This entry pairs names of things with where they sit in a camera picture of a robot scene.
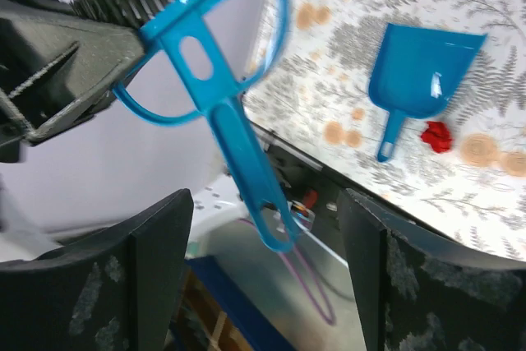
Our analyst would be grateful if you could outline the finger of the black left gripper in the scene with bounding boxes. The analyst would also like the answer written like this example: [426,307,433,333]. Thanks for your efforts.
[1,0,145,162]

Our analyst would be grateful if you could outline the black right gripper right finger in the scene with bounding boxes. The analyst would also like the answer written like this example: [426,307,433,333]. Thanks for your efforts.
[337,189,525,350]

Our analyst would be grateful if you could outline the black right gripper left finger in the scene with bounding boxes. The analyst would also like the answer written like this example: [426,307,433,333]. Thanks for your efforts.
[1,189,194,350]

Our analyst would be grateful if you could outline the blue hand brush black bristles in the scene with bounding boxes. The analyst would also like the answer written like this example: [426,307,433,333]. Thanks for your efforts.
[71,0,298,252]

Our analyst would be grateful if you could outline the blue plastic dustpan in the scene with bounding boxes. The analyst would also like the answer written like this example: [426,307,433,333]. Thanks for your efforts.
[368,23,486,163]

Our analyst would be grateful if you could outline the red paper scrap near dustpan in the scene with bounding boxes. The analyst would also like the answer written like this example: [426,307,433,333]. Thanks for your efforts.
[421,121,453,154]

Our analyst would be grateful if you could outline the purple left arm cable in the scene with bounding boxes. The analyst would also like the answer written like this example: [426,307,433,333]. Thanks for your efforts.
[238,219,338,326]

